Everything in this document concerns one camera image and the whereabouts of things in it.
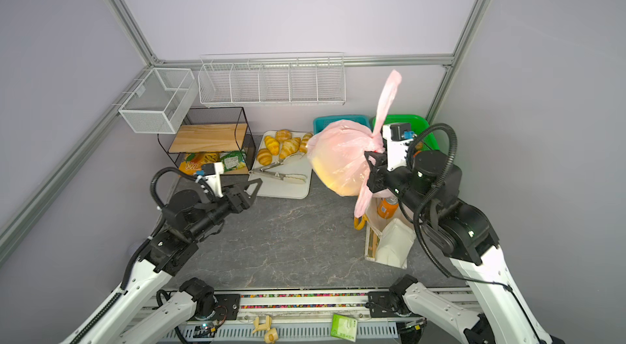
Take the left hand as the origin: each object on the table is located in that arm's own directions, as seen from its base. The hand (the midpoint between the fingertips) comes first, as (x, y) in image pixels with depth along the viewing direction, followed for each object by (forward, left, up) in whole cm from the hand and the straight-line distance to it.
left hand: (256, 186), depth 68 cm
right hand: (-2, -29, +15) cm, 33 cm away
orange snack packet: (+28, +34, -22) cm, 49 cm away
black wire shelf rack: (+33, +25, -15) cm, 44 cm away
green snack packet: (+29, +18, -24) cm, 42 cm away
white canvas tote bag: (-11, -38, -12) cm, 41 cm away
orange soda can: (+1, -42, -21) cm, 47 cm away
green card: (-32, -23, -27) cm, 48 cm away
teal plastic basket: (+47, -21, -21) cm, 55 cm away
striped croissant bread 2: (+37, -5, -26) cm, 46 cm away
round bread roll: (+44, -2, -25) cm, 51 cm away
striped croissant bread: (+39, +3, -27) cm, 48 cm away
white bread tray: (+31, -9, -31) cm, 45 cm away
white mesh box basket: (+45, +43, -4) cm, 63 cm away
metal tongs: (+19, -7, -25) cm, 32 cm away
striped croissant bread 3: (+38, -12, -26) cm, 48 cm away
